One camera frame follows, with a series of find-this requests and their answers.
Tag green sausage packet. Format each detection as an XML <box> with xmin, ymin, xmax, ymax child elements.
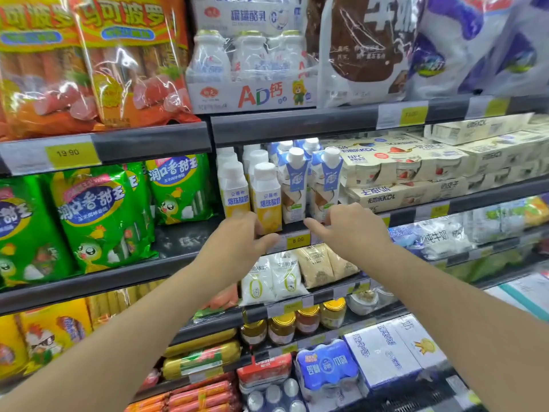
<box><xmin>46</xmin><ymin>164</ymin><xmax>158</xmax><ymax>274</ymax></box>
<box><xmin>145</xmin><ymin>154</ymin><xmax>214</xmax><ymax>226</ymax></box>
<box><xmin>0</xmin><ymin>175</ymin><xmax>77</xmax><ymax>291</ymax></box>

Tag white powder bag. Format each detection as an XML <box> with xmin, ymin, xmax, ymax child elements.
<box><xmin>239</xmin><ymin>256</ymin><xmax>276</xmax><ymax>306</ymax></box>
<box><xmin>269</xmin><ymin>251</ymin><xmax>310</xmax><ymax>300</ymax></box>

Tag red and white packet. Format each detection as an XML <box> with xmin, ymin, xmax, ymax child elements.
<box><xmin>236</xmin><ymin>353</ymin><xmax>294</xmax><ymax>389</ymax></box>

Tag person's left forearm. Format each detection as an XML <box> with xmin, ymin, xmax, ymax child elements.
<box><xmin>0</xmin><ymin>255</ymin><xmax>217</xmax><ymax>412</ymax></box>

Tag person's left hand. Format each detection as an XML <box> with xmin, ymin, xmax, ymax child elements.
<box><xmin>195</xmin><ymin>210</ymin><xmax>280</xmax><ymax>293</ymax></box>

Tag yellow and white price label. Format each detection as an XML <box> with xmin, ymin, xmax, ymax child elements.
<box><xmin>285</xmin><ymin>230</ymin><xmax>312</xmax><ymax>250</ymax></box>
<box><xmin>0</xmin><ymin>141</ymin><xmax>103</xmax><ymax>175</ymax></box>
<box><xmin>376</xmin><ymin>101</ymin><xmax>429</xmax><ymax>130</ymax></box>
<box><xmin>465</xmin><ymin>96</ymin><xmax>511</xmax><ymax>120</ymax></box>
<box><xmin>414</xmin><ymin>202</ymin><xmax>451</xmax><ymax>222</ymax></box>

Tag purple and white milk bag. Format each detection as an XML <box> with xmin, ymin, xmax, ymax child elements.
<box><xmin>480</xmin><ymin>0</ymin><xmax>549</xmax><ymax>97</ymax></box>
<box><xmin>407</xmin><ymin>0</ymin><xmax>522</xmax><ymax>100</ymax></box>

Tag stack of cream yoghurt packs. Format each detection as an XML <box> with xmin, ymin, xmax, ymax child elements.
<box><xmin>319</xmin><ymin>112</ymin><xmax>549</xmax><ymax>214</ymax></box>

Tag person's right hand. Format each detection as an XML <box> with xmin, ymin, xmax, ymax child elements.
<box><xmin>303</xmin><ymin>203</ymin><xmax>393</xmax><ymax>273</ymax></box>

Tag brown and white milk bag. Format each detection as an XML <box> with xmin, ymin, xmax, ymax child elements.
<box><xmin>317</xmin><ymin>0</ymin><xmax>426</xmax><ymax>108</ymax></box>

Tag row of green packets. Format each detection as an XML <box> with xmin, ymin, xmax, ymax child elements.
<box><xmin>445</xmin><ymin>243</ymin><xmax>534</xmax><ymax>284</ymax></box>

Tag white blue-print milk case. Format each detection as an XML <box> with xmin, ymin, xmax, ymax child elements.
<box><xmin>343</xmin><ymin>321</ymin><xmax>424</xmax><ymax>392</ymax></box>

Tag white bottle multipack with carton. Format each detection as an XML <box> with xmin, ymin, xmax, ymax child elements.
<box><xmin>186</xmin><ymin>30</ymin><xmax>319</xmax><ymax>115</ymax></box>

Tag blue wrapped bottle multipack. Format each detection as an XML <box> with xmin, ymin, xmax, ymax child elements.
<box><xmin>294</xmin><ymin>338</ymin><xmax>361</xmax><ymax>405</ymax></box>

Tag person's right forearm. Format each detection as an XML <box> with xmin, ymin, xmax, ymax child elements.
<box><xmin>370</xmin><ymin>243</ymin><xmax>549</xmax><ymax>412</ymax></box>

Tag orange sausage packet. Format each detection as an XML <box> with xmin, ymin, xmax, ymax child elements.
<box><xmin>69</xmin><ymin>0</ymin><xmax>201</xmax><ymax>129</ymax></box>
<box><xmin>0</xmin><ymin>0</ymin><xmax>97</xmax><ymax>140</ymax></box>

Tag clear yoghurt cup with topping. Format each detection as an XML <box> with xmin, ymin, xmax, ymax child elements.
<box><xmin>346</xmin><ymin>288</ymin><xmax>381</xmax><ymax>316</ymax></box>

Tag white blue-print drink box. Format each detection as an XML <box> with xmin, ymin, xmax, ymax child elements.
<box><xmin>191</xmin><ymin>0</ymin><xmax>310</xmax><ymax>37</ymax></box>

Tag row of clear milk pouches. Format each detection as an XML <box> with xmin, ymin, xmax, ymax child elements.
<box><xmin>462</xmin><ymin>194</ymin><xmax>549</xmax><ymax>246</ymax></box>

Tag group of white yellow-label bottles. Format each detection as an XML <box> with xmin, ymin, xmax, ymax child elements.
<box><xmin>216</xmin><ymin>144</ymin><xmax>284</xmax><ymax>236</ymax></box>

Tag pack of yellow sausage sticks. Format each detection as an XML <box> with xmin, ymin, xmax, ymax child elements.
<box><xmin>85</xmin><ymin>279</ymin><xmax>174</xmax><ymax>332</ymax></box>

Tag white yellow-print milk case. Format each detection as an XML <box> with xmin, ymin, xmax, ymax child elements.
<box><xmin>391</xmin><ymin>313</ymin><xmax>449</xmax><ymax>370</ymax></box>

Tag beige grain bag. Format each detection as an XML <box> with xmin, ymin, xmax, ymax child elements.
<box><xmin>325</xmin><ymin>248</ymin><xmax>360</xmax><ymax>280</ymax></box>
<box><xmin>295</xmin><ymin>243</ymin><xmax>336</xmax><ymax>289</ymax></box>

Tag clear wrapped white-cap bottle pack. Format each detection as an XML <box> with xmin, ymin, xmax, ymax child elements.
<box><xmin>244</xmin><ymin>377</ymin><xmax>309</xmax><ymax>412</ymax></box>

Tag pile of red sausage sticks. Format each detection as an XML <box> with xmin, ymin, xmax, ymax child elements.
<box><xmin>124</xmin><ymin>372</ymin><xmax>242</xmax><ymax>412</ymax></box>

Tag blue and white drink carton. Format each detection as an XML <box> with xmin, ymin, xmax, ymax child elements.
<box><xmin>295</xmin><ymin>137</ymin><xmax>323</xmax><ymax>161</ymax></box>
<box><xmin>278</xmin><ymin>146</ymin><xmax>310</xmax><ymax>224</ymax></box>
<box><xmin>309</xmin><ymin>146</ymin><xmax>344</xmax><ymax>223</ymax></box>
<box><xmin>268</xmin><ymin>140</ymin><xmax>295</xmax><ymax>168</ymax></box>

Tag yellow sausage roll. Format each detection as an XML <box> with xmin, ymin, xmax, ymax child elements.
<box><xmin>161</xmin><ymin>340</ymin><xmax>243</xmax><ymax>381</ymax></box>
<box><xmin>163</xmin><ymin>328</ymin><xmax>239</xmax><ymax>358</ymax></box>

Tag white and teal paper sign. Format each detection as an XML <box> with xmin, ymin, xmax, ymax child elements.
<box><xmin>484</xmin><ymin>270</ymin><xmax>549</xmax><ymax>323</ymax></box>

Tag glass jar with gold lid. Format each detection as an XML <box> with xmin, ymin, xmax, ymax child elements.
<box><xmin>240</xmin><ymin>318</ymin><xmax>269</xmax><ymax>350</ymax></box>
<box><xmin>268</xmin><ymin>312</ymin><xmax>297</xmax><ymax>346</ymax></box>
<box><xmin>295</xmin><ymin>305</ymin><xmax>322</xmax><ymax>335</ymax></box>
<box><xmin>319</xmin><ymin>298</ymin><xmax>347</xmax><ymax>330</ymax></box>

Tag yellow cartoon snack packet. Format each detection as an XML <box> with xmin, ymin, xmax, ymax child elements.
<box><xmin>0</xmin><ymin>314</ymin><xmax>30</xmax><ymax>381</ymax></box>
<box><xmin>18</xmin><ymin>299</ymin><xmax>94</xmax><ymax>375</ymax></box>

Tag white and blue milk pouch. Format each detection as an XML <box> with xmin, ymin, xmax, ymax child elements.
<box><xmin>388</xmin><ymin>215</ymin><xmax>473</xmax><ymax>261</ymax></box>

